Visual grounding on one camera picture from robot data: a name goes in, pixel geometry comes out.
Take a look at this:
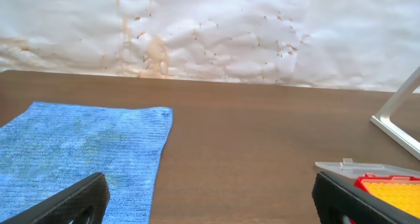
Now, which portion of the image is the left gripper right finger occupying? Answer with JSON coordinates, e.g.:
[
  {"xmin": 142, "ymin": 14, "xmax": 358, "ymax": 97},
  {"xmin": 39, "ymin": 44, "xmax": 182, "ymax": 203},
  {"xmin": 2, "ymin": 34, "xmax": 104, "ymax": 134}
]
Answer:
[{"xmin": 311, "ymin": 171, "xmax": 420, "ymax": 224}]

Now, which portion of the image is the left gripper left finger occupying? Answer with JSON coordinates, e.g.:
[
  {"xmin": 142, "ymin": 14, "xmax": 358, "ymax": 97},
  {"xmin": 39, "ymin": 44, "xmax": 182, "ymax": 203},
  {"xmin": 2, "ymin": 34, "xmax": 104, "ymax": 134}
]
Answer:
[{"xmin": 0, "ymin": 171, "xmax": 111, "ymax": 224}]

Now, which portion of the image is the red and yellow tip box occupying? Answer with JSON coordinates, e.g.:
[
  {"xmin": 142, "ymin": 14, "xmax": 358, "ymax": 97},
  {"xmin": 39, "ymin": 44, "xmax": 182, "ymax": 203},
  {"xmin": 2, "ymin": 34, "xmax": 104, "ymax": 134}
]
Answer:
[{"xmin": 314, "ymin": 158, "xmax": 420, "ymax": 224}]

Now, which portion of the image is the blue cloth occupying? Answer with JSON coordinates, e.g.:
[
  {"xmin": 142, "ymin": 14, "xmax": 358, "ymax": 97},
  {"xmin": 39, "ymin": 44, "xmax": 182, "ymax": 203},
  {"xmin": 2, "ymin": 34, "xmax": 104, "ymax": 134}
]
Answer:
[{"xmin": 0, "ymin": 101, "xmax": 174, "ymax": 224}]

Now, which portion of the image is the white and blue stand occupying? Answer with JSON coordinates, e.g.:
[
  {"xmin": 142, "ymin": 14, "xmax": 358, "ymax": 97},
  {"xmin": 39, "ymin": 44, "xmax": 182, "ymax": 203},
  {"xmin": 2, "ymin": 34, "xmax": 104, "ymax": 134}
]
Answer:
[{"xmin": 370, "ymin": 66, "xmax": 420, "ymax": 162}]

